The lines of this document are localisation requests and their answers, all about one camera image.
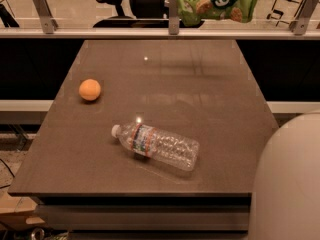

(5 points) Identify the green rice chip bag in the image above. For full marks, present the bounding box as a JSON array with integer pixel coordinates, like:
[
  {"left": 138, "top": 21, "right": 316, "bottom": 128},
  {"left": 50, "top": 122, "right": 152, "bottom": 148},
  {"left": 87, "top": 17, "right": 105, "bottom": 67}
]
[{"left": 176, "top": 0, "right": 257, "bottom": 27}]

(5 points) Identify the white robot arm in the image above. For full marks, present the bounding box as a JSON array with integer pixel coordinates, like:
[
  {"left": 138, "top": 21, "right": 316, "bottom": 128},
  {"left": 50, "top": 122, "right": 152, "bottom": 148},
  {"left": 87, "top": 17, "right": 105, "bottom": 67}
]
[{"left": 248, "top": 110, "right": 320, "bottom": 240}]

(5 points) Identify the clear plastic water bottle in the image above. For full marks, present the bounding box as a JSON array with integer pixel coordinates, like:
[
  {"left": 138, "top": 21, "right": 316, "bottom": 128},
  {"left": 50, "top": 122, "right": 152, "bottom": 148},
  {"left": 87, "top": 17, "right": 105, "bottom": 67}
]
[{"left": 111, "top": 122, "right": 200, "bottom": 171}]

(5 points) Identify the orange fruit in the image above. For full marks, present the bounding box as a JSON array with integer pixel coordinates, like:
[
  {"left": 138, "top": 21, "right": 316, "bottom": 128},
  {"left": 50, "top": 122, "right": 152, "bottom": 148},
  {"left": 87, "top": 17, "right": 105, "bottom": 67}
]
[{"left": 79, "top": 79, "right": 101, "bottom": 101}]

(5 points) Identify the black office chair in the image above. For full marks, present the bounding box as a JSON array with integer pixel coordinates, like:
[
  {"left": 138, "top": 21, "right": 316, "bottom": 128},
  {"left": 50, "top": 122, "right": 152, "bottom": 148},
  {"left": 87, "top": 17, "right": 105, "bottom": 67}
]
[{"left": 92, "top": 0, "right": 205, "bottom": 29}]

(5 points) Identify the wooden stool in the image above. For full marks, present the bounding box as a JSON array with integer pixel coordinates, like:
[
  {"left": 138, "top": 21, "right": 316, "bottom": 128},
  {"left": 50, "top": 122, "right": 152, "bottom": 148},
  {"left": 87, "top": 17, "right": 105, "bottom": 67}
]
[{"left": 266, "top": 0, "right": 304, "bottom": 27}]

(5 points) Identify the middle metal railing bracket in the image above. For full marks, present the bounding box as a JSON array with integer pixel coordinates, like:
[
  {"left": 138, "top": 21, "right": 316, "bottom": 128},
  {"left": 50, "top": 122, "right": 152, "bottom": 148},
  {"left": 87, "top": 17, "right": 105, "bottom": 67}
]
[{"left": 168, "top": 0, "right": 180, "bottom": 35}]

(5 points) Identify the left metal railing bracket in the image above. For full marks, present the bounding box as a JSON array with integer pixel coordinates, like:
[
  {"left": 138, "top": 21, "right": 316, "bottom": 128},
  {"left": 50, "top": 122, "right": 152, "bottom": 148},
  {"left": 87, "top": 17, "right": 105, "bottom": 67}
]
[{"left": 32, "top": 0, "right": 58, "bottom": 34}]

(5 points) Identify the black floor cable left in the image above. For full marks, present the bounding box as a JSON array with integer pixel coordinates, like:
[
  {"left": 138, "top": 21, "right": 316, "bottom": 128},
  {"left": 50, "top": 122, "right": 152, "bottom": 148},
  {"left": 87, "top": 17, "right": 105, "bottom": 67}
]
[{"left": 0, "top": 158, "right": 16, "bottom": 190}]

